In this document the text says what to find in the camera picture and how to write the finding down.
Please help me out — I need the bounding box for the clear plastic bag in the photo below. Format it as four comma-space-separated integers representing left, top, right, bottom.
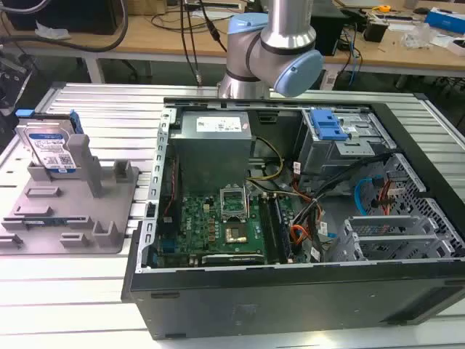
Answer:
400, 24, 439, 49

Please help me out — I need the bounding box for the black graphics card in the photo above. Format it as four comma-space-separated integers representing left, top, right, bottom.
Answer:
201, 253, 267, 267

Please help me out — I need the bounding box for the thin red wire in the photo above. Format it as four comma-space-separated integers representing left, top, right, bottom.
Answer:
162, 155, 182, 223

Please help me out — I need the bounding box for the grey plastic parts rack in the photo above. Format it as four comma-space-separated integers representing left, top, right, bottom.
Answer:
0, 133, 141, 255

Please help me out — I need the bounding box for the grey power supply unit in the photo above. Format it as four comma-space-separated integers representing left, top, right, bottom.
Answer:
169, 111, 256, 190

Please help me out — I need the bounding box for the thick black cable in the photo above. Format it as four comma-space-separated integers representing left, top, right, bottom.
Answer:
0, 0, 130, 54

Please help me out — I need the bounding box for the blue plastic bay latch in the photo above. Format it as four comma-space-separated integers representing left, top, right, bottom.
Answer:
310, 109, 350, 142

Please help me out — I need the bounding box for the orange wire loop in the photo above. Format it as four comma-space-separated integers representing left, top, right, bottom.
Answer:
289, 225, 310, 252

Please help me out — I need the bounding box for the black open PC case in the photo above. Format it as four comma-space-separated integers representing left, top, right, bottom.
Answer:
121, 96, 465, 341

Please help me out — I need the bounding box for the black hanging cable with plug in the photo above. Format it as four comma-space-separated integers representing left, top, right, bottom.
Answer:
179, 0, 204, 87

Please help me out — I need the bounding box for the black desktop tower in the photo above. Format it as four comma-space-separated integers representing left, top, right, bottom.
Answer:
311, 6, 348, 57

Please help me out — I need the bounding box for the blue wire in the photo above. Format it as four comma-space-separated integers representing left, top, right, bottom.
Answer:
353, 175, 376, 216

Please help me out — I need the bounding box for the silver expansion slot bracket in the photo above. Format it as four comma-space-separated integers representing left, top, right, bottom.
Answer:
354, 234, 451, 262
344, 214, 437, 237

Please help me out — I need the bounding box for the yellow black wire bundle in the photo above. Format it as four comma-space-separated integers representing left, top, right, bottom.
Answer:
246, 135, 286, 183

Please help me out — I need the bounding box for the orange red wire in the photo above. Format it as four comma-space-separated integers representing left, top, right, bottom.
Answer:
376, 174, 393, 216

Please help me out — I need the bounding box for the metal disk bay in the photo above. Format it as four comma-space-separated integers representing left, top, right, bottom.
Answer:
296, 108, 397, 176

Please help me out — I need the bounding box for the metal socket cover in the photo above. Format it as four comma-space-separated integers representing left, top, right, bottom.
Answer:
219, 184, 251, 223

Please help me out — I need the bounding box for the blue cardboard box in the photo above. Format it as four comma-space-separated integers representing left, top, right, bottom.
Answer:
424, 8, 465, 36

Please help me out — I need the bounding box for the green motherboard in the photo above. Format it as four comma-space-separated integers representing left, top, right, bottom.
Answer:
156, 191, 296, 268

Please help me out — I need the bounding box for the black monitor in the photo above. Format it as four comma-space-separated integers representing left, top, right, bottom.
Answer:
6, 0, 127, 36

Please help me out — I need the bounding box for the wooden desk with clutter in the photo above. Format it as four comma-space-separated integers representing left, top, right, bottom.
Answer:
319, 7, 465, 90

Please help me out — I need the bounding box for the hard disk in blue carrier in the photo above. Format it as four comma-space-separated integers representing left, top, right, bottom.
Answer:
15, 108, 85, 172

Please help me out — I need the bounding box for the small black cube device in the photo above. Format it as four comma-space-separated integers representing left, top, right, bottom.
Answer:
363, 17, 390, 42

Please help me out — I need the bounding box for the blue hanging cable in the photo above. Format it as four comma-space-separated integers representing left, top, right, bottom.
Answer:
347, 27, 365, 87

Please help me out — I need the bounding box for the CPU socket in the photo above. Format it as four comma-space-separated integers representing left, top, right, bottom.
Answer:
223, 223, 250, 245

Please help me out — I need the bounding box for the black RAM slot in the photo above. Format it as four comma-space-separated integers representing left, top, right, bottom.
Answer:
271, 196, 294, 263
258, 194, 281, 265

